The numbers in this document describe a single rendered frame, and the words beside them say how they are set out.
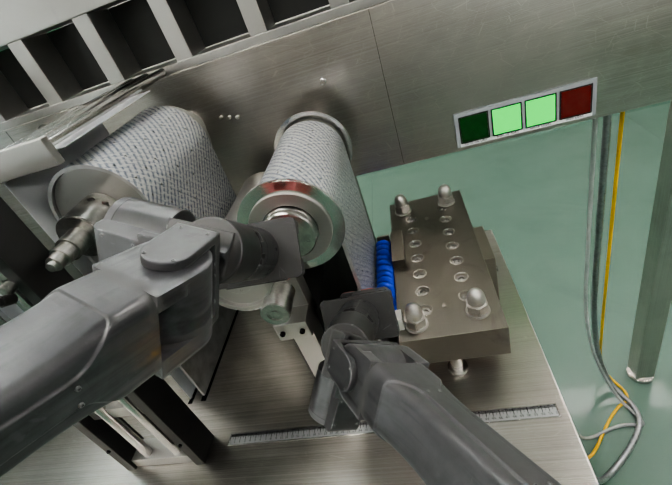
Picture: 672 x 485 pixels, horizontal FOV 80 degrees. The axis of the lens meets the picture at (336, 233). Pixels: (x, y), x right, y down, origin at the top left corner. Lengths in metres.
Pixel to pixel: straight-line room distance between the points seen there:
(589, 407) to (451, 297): 1.17
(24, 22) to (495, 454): 0.97
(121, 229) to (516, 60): 0.69
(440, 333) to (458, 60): 0.47
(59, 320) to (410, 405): 0.25
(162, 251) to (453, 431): 0.23
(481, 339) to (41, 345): 0.55
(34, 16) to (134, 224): 0.66
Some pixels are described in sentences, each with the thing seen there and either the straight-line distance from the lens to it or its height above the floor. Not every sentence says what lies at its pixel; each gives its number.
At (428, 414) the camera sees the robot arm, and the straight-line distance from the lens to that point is 0.34.
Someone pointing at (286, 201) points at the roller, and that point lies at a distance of 0.52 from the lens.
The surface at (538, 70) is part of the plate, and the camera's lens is 0.85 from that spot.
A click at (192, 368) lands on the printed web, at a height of 0.97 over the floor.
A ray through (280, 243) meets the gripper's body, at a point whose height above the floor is 1.30.
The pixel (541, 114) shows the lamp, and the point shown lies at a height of 1.18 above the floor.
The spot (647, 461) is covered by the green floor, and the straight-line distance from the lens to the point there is 1.73.
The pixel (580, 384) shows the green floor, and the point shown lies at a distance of 1.84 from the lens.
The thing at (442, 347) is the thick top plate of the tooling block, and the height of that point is 1.01.
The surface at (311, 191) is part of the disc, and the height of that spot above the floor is 1.30.
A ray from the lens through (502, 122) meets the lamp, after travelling 0.85.
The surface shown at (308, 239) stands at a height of 1.24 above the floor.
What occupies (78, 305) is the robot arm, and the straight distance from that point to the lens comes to 0.26.
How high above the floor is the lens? 1.52
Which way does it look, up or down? 33 degrees down
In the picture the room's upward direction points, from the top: 21 degrees counter-clockwise
